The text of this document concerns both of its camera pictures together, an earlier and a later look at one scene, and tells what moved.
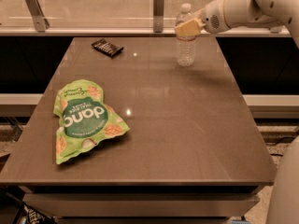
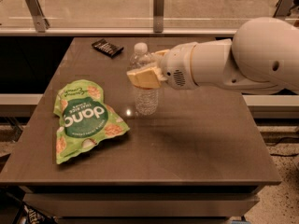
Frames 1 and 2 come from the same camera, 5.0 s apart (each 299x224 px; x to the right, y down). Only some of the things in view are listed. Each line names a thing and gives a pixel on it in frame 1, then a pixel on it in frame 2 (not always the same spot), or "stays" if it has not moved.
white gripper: (212, 17) → (177, 66)
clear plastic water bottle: (187, 31) → (146, 99)
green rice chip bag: (83, 118) stays
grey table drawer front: (143, 204) stays
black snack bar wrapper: (107, 48) stays
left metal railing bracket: (41, 21) stays
